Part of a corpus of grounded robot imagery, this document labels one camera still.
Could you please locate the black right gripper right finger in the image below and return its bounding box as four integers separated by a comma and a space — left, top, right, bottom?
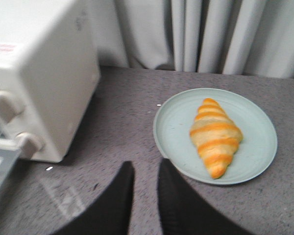
157, 159, 250, 235

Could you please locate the grey pleated curtain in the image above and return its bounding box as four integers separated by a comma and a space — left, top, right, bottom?
88, 0, 294, 78

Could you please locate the oven glass door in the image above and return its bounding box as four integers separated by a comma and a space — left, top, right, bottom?
0, 115, 24, 209

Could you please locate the striped orange croissant bread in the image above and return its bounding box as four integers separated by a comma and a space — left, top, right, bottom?
189, 98, 243, 179

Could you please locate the light green round plate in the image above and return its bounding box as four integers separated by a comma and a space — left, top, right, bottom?
153, 88, 278, 185

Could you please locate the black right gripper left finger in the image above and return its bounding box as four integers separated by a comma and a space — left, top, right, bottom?
54, 161, 134, 235

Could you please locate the upper white temperature knob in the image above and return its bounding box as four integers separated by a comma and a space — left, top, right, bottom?
0, 90, 25, 123

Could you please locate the white Toshiba toaster oven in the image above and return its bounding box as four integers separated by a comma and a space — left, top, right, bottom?
0, 0, 100, 163

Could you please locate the lower white timer knob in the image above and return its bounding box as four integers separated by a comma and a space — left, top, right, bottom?
15, 132, 45, 160

